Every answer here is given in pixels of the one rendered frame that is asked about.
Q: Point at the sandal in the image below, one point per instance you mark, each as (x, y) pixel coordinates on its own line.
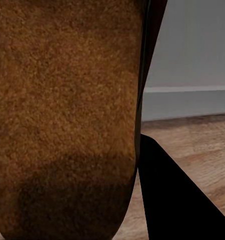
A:
(72, 76)

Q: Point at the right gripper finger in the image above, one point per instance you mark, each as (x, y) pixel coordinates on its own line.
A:
(175, 208)

